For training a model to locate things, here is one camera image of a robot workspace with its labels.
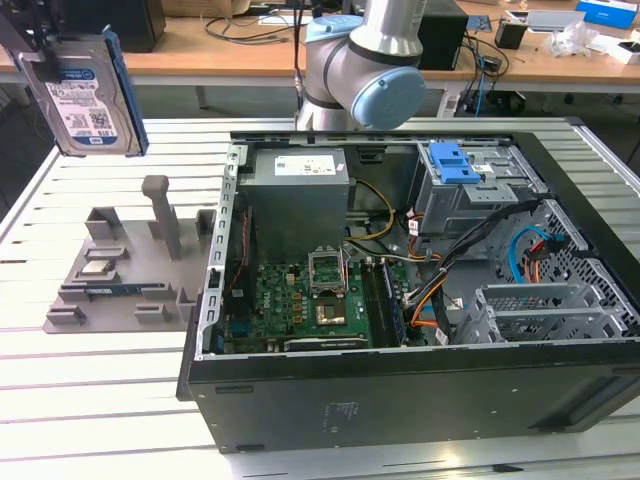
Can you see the clear plastic bag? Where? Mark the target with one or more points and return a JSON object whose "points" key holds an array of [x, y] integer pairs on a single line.
{"points": [[570, 40]]}

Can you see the small black box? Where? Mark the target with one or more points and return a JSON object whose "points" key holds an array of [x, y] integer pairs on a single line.
{"points": [[510, 36]]}

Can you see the black graphics card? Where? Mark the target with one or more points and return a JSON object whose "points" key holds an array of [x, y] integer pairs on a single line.
{"points": [[325, 343]]}

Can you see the silver CPU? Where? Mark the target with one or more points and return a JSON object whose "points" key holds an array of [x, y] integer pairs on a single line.
{"points": [[97, 268]]}

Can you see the dark blue RAM stick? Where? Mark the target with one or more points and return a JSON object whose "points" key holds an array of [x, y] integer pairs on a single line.
{"points": [[112, 290]]}

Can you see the white power strip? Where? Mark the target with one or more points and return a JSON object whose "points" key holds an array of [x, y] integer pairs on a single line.
{"points": [[451, 106]]}

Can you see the black PC case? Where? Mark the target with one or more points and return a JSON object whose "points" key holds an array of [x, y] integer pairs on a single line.
{"points": [[400, 400]]}

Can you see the black RAM slot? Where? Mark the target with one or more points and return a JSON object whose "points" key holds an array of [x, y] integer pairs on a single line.
{"points": [[372, 305]]}

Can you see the grey metal drive cage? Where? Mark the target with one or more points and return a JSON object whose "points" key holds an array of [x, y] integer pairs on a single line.
{"points": [[450, 210]]}

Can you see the grey metal disk bay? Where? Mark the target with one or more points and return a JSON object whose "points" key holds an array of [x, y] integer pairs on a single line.
{"points": [[530, 315]]}

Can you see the small black computer tower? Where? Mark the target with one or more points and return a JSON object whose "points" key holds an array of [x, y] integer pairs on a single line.
{"points": [[445, 40]]}

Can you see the metal locking lever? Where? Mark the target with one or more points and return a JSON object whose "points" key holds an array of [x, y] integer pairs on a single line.
{"points": [[344, 270]]}

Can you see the hard disk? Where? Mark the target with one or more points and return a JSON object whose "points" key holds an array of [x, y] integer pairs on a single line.
{"points": [[85, 100]]}

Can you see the large black computer tower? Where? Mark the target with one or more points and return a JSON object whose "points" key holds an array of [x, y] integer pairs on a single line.
{"points": [[140, 25]]}

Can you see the grey parts rack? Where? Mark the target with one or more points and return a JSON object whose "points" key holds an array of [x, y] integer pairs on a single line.
{"points": [[130, 260]]}

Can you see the blue plastic drive latch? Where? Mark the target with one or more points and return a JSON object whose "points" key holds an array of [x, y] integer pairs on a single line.
{"points": [[452, 165]]}

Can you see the grey power supply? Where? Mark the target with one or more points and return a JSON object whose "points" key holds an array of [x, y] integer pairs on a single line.
{"points": [[300, 210]]}

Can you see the CPU socket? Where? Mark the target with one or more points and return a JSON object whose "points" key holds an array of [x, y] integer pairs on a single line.
{"points": [[330, 312]]}

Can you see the black RAM stick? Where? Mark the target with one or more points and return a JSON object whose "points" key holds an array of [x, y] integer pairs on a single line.
{"points": [[394, 310]]}

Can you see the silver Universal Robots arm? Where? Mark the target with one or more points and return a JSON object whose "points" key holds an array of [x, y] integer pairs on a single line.
{"points": [[340, 65]]}

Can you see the white open box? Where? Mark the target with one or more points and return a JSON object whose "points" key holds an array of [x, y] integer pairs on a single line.
{"points": [[612, 50]]}

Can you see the green motherboard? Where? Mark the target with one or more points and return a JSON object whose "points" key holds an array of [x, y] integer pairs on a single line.
{"points": [[280, 300]]}

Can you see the blue and white box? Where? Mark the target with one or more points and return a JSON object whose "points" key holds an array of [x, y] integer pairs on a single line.
{"points": [[607, 12]]}

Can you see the flat grey box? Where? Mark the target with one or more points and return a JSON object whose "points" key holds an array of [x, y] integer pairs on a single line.
{"points": [[555, 20]]}

